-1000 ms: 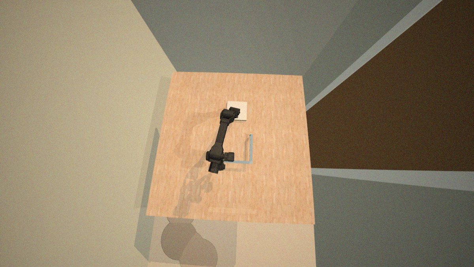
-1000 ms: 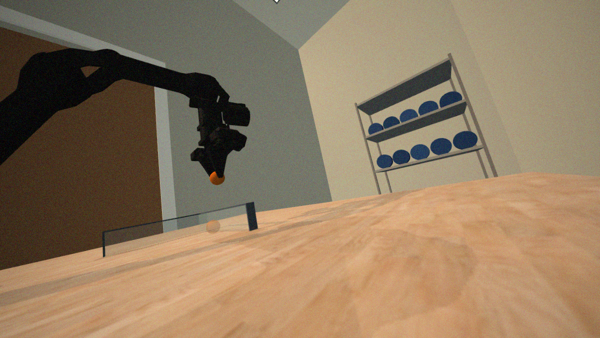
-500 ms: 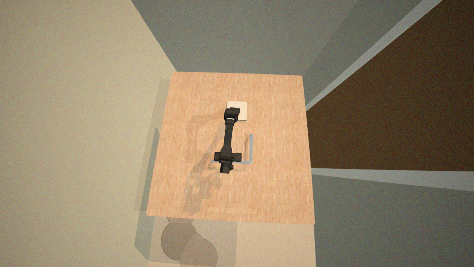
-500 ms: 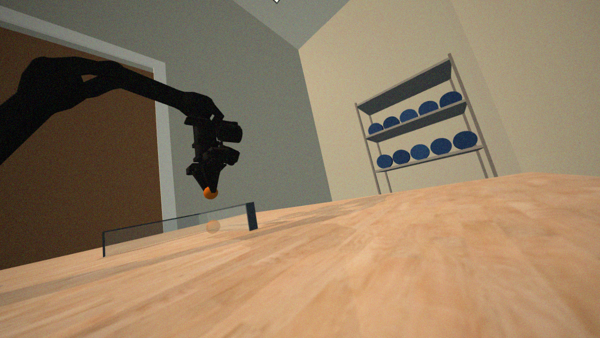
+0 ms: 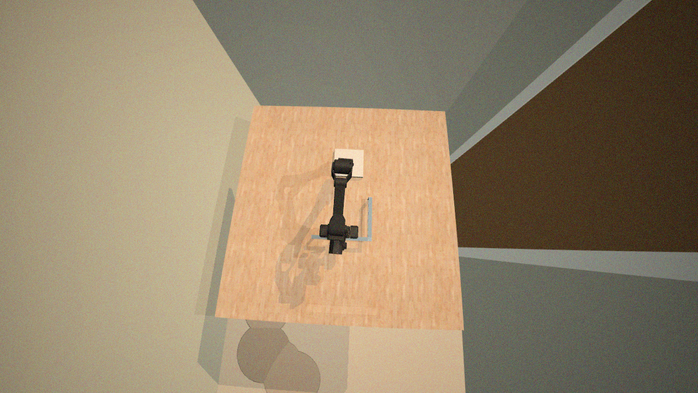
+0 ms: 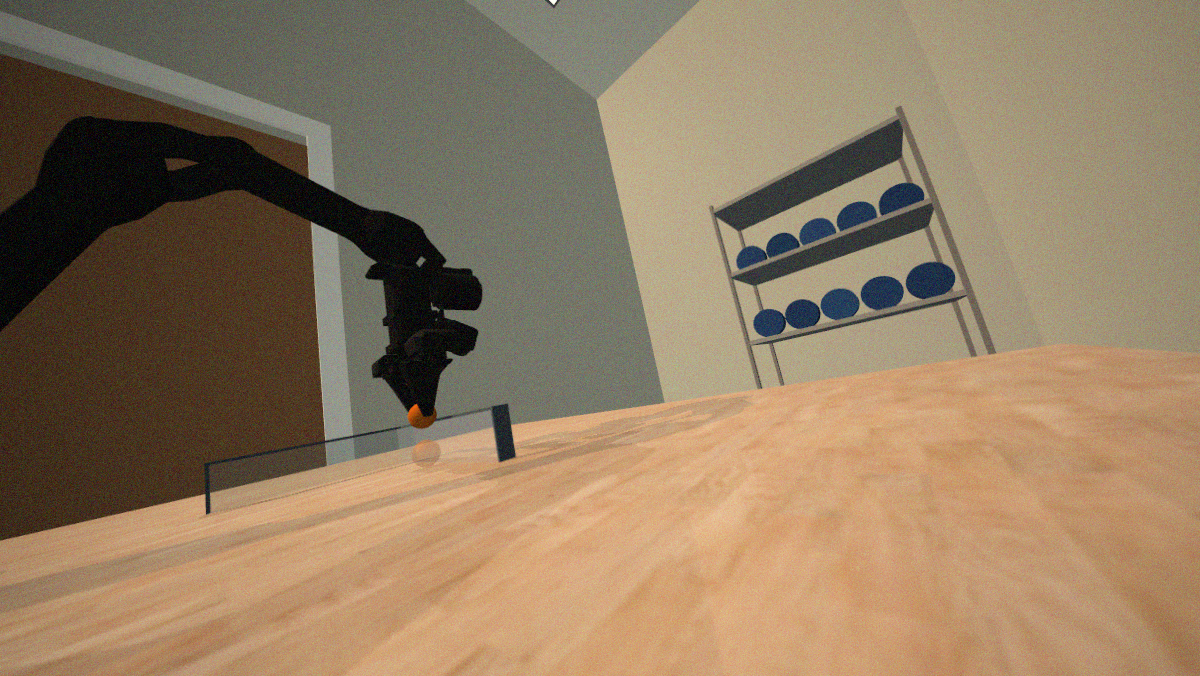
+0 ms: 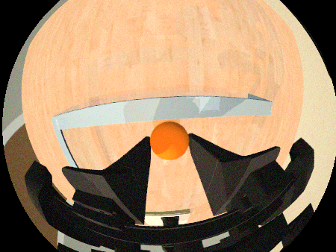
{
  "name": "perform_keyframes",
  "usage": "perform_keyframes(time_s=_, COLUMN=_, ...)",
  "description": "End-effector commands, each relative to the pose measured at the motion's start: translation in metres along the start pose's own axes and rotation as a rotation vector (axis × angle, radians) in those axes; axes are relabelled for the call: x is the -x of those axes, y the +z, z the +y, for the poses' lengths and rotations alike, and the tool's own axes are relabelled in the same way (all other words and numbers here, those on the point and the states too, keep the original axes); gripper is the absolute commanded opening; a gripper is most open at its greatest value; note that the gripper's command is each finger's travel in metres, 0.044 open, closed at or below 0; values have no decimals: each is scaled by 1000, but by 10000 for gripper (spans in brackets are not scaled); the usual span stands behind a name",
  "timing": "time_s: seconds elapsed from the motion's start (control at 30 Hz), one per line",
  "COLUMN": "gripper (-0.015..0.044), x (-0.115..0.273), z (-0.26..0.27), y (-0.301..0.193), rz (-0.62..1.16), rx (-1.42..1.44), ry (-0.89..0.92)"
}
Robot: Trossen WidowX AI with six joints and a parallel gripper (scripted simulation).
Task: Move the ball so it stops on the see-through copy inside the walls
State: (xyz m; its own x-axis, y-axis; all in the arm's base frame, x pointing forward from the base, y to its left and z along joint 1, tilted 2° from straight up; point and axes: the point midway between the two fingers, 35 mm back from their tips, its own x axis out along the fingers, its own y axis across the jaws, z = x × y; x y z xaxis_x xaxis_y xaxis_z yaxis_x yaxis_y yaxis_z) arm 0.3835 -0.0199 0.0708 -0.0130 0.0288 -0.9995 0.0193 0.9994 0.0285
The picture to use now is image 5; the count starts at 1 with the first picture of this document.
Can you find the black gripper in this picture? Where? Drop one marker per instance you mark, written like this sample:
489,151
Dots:
352,231

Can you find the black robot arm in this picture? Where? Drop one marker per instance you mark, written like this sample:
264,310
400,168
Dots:
336,227

